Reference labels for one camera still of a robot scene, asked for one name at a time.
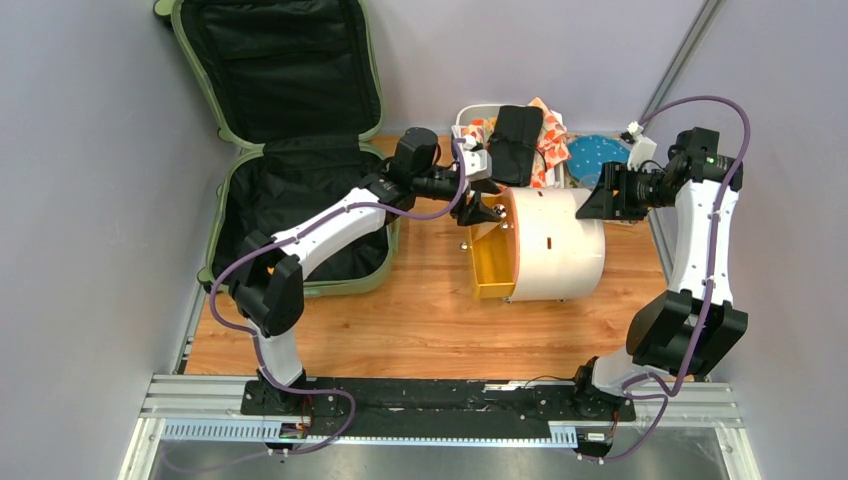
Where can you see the floral orange print cloth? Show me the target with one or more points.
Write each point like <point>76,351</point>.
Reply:
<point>527,145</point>

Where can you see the yellow transparent drawer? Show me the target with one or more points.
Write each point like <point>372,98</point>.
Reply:
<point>491,248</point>

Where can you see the blue dotted plate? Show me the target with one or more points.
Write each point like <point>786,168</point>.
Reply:
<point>589,153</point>

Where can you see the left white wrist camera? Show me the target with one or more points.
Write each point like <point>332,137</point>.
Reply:
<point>476,159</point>

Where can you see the white plastic tub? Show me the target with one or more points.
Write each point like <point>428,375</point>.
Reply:
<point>549,167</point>

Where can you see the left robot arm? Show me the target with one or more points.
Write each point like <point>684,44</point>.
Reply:
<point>267,282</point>

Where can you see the cream cylindrical container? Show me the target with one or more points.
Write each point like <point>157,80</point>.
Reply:
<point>556,256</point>

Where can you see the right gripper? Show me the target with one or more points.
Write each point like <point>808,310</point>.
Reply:
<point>600,205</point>

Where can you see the green hard-shell suitcase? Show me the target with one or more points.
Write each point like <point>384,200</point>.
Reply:
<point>295,86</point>

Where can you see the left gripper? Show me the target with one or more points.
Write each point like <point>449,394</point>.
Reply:
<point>477,213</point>

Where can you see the black pouch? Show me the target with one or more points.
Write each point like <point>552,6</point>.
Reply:
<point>513,144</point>

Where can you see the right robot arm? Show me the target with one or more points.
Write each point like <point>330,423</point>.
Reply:
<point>688,328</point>

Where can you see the floral placemat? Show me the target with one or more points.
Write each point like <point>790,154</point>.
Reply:
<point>628,220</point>

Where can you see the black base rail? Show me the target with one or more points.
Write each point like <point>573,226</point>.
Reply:
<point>430,408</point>

